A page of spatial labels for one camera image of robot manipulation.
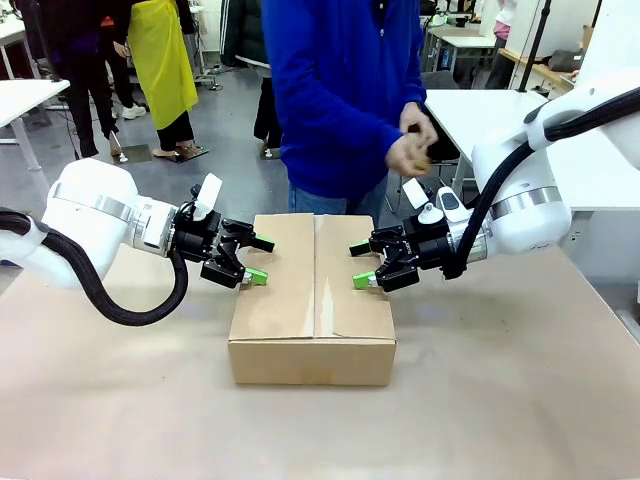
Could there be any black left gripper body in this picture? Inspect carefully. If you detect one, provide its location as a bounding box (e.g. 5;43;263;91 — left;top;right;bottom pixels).
172;209;226;266

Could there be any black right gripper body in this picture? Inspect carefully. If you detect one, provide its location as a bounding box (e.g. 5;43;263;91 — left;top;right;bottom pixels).
402;217;456;281

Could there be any brown cardboard packing box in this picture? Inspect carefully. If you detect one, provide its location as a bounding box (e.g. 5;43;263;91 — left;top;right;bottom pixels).
227;213;399;387

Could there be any person's right hand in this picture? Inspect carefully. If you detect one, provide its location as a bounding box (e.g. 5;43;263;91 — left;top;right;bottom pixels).
385;133;434;176

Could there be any person's left hand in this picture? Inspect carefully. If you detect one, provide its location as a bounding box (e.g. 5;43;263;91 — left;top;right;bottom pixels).
399;101;440;150

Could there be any large white table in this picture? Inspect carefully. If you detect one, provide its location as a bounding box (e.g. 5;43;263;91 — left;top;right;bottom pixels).
422;88;640;211

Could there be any grey metal stand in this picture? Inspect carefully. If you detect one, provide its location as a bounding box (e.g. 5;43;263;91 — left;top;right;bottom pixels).
192;34;224;91

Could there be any person in blue sweater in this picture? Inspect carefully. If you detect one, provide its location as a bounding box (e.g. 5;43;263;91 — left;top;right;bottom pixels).
259;0;429;226

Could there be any person in yellow apron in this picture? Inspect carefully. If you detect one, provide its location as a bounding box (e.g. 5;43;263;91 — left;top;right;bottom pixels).
112;0;201;160

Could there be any person in dark striped jacket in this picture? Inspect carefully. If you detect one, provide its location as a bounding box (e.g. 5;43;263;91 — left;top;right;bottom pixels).
222;0;284;151

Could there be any wooden work table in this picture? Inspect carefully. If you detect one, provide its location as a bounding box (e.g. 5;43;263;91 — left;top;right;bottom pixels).
499;47;576;96

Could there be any white desk with blue panel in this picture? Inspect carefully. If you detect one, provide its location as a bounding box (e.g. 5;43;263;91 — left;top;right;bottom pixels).
424;9;506;89

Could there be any person in black clothes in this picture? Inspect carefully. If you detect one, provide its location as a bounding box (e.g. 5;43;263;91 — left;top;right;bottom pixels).
37;0;134;159

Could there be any white table with grey leg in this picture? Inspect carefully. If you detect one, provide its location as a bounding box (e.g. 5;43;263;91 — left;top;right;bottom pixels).
0;78;71;174

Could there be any grey bag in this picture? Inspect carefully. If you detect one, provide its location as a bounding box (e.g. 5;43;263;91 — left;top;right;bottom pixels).
547;49;584;71

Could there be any person in pink top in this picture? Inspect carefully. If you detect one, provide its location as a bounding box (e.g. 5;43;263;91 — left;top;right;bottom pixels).
492;0;519;41

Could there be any black tripod stand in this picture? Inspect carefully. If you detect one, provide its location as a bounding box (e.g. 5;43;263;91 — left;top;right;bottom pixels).
517;0;554;94

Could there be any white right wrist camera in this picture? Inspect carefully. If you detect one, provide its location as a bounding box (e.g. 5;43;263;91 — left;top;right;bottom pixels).
401;178;471;226

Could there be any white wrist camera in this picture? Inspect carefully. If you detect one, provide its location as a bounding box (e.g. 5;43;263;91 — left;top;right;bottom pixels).
401;178;471;226
192;172;224;221

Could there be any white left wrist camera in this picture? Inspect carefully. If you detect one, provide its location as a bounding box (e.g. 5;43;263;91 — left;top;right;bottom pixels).
192;172;224;221

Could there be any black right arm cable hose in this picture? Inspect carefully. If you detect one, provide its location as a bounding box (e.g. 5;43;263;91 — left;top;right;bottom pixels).
442;87;640;281

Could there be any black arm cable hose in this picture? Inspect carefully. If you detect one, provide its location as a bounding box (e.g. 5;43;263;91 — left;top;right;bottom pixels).
0;207;190;327
442;87;640;281

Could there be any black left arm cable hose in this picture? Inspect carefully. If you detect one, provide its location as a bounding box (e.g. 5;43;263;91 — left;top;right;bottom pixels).
0;207;190;327

